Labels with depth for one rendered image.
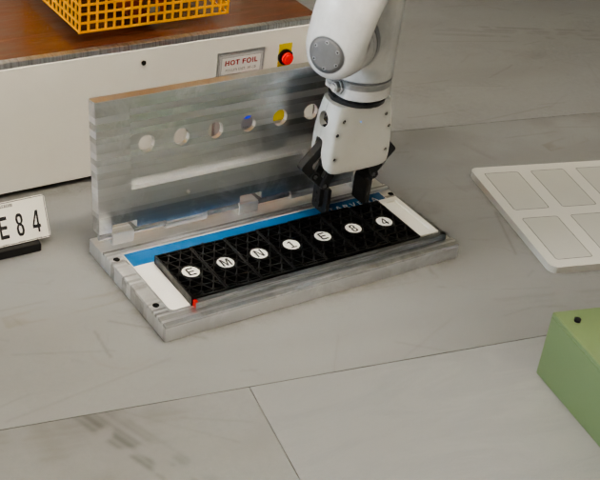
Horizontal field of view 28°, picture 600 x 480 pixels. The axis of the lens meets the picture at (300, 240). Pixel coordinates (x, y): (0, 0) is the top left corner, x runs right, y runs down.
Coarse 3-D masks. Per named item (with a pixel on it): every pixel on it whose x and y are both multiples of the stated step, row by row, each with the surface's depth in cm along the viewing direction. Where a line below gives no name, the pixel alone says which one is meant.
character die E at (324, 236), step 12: (312, 216) 159; (300, 228) 156; (312, 228) 157; (324, 228) 158; (312, 240) 154; (324, 240) 154; (336, 240) 155; (324, 252) 152; (336, 252) 153; (348, 252) 152
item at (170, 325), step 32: (288, 192) 163; (384, 192) 169; (128, 224) 152; (160, 224) 153; (192, 224) 156; (224, 224) 157; (96, 256) 150; (384, 256) 154; (416, 256) 156; (448, 256) 159; (128, 288) 144; (288, 288) 146; (320, 288) 148; (160, 320) 138; (192, 320) 139; (224, 320) 142
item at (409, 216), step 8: (384, 200) 165; (392, 200) 165; (400, 200) 165; (392, 208) 163; (400, 208) 164; (408, 208) 164; (400, 216) 161; (408, 216) 162; (416, 216) 162; (408, 224) 160; (416, 224) 161; (424, 224) 161; (424, 232) 159; (432, 232) 159
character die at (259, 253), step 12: (228, 240) 152; (240, 240) 152; (252, 240) 153; (264, 240) 153; (240, 252) 150; (252, 252) 150; (264, 252) 150; (276, 252) 151; (252, 264) 148; (264, 264) 148; (276, 264) 148; (288, 264) 149; (264, 276) 146; (276, 276) 147
